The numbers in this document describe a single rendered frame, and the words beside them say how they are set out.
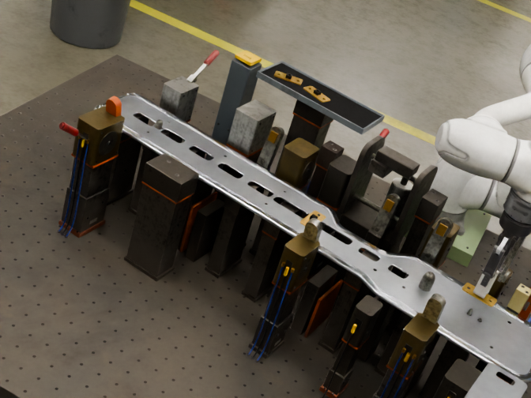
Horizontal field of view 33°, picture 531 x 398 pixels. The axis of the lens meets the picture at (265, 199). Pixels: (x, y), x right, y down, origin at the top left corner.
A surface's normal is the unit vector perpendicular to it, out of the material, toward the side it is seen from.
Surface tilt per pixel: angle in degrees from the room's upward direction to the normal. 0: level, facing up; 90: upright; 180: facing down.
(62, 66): 0
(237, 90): 90
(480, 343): 0
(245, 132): 90
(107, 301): 0
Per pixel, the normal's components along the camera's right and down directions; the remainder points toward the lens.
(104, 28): 0.50, 0.63
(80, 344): 0.25, -0.80
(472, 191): -0.14, 0.47
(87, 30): 0.11, 0.62
